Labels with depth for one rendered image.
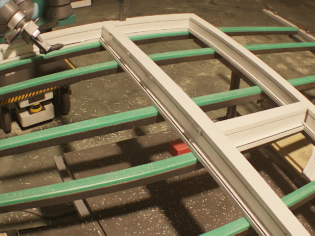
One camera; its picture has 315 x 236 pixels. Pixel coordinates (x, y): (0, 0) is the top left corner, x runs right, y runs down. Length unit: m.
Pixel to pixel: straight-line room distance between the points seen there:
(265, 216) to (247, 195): 0.09
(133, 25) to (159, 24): 0.12
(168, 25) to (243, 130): 0.86
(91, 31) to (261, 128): 0.88
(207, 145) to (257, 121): 0.18
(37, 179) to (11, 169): 0.21
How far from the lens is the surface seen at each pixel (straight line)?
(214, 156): 1.08
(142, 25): 1.84
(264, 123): 1.20
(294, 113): 1.29
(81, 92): 3.13
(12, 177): 2.41
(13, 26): 1.61
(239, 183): 1.00
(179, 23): 1.92
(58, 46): 1.60
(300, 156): 1.61
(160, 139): 1.65
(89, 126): 1.22
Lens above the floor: 1.55
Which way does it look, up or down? 33 degrees down
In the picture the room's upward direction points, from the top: 3 degrees clockwise
